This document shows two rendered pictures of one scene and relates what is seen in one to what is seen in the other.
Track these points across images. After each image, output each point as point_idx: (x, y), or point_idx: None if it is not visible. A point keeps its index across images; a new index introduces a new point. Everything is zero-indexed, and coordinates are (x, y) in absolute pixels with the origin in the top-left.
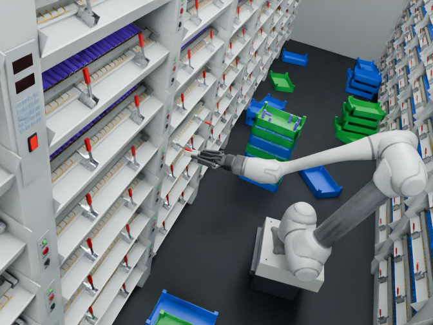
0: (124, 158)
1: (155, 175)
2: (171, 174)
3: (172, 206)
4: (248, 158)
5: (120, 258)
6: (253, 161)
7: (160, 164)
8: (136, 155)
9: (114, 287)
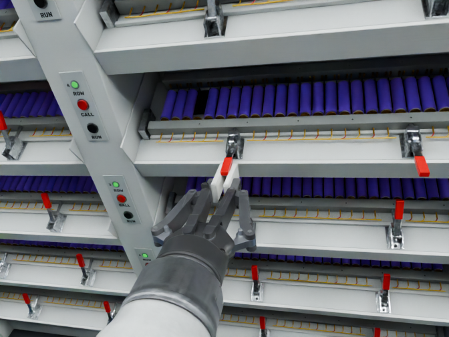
0: None
1: (73, 136)
2: (263, 228)
3: (269, 304)
4: (152, 302)
5: (21, 231)
6: (119, 325)
7: (81, 119)
8: None
9: (55, 277)
